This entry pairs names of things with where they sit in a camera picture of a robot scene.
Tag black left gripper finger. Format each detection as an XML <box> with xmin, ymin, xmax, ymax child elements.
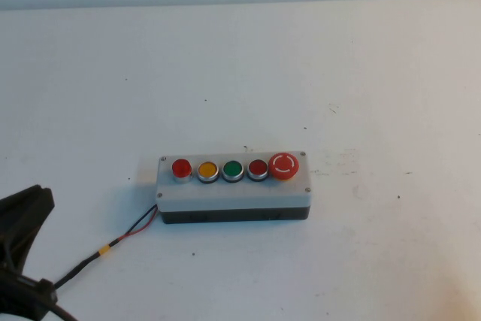
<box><xmin>0</xmin><ymin>187</ymin><xmax>56</xmax><ymax>262</ymax></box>
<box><xmin>0</xmin><ymin>184</ymin><xmax>42</xmax><ymax>232</ymax></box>

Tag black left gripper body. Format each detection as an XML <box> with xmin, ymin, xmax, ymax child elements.
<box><xmin>0</xmin><ymin>257</ymin><xmax>59</xmax><ymax>321</ymax></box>

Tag yellow push button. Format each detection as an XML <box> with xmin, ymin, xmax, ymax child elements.
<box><xmin>197</xmin><ymin>161</ymin><xmax>220</xmax><ymax>184</ymax></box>

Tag grey push-button control box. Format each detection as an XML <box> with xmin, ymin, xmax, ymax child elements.
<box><xmin>155</xmin><ymin>150</ymin><xmax>312</xmax><ymax>225</ymax></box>

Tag green push button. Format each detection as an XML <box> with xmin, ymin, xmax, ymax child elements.
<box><xmin>221</xmin><ymin>159</ymin><xmax>245</xmax><ymax>183</ymax></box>

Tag red flat push button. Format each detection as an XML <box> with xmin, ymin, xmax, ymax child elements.
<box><xmin>247</xmin><ymin>159</ymin><xmax>270</xmax><ymax>182</ymax></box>

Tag red emergency stop mushroom button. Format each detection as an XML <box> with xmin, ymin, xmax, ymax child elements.
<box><xmin>268</xmin><ymin>152</ymin><xmax>301</xmax><ymax>183</ymax></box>

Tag red indicator lamp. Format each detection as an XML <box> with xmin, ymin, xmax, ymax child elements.
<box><xmin>171</xmin><ymin>158</ymin><xmax>194</xmax><ymax>184</ymax></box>

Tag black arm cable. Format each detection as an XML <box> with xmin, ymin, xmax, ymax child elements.
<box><xmin>47</xmin><ymin>299</ymin><xmax>79</xmax><ymax>321</ymax></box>

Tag red and black wire cable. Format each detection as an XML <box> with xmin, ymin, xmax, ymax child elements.
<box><xmin>53</xmin><ymin>203</ymin><xmax>159</xmax><ymax>289</ymax></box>

